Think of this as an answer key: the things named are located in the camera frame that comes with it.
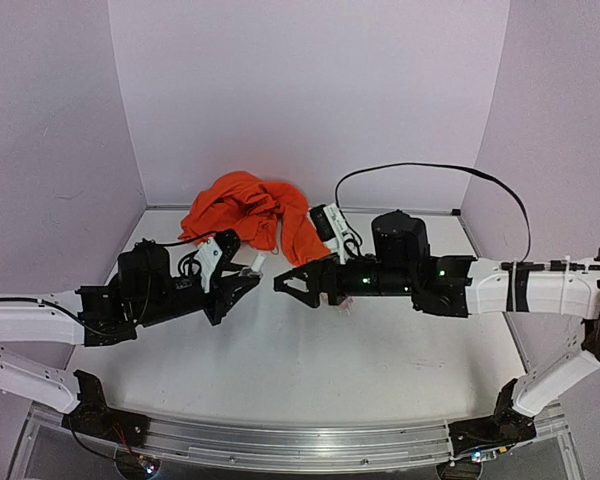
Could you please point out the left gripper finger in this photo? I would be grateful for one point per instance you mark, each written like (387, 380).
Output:
(228, 297)
(230, 275)

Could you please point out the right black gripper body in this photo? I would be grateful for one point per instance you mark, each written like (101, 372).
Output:
(327, 282)

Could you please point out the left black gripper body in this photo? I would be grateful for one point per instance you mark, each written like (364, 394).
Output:
(222, 294)

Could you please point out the white nail polish cap brush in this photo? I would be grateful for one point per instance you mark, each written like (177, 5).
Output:
(257, 264)

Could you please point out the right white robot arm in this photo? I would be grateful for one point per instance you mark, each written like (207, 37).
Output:
(458, 286)

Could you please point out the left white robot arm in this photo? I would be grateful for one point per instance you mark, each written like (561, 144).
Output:
(144, 291)

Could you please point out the mannequin hand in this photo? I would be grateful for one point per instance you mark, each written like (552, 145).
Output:
(345, 308)

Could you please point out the orange crumpled garment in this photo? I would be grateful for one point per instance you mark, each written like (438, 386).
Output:
(267, 215)

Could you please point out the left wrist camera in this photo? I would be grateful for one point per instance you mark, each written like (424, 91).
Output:
(214, 253)

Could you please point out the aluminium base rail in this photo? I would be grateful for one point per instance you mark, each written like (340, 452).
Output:
(356, 449)

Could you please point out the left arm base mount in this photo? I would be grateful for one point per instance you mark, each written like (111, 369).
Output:
(95, 418)

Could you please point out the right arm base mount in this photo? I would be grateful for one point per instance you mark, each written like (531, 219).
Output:
(505, 427)

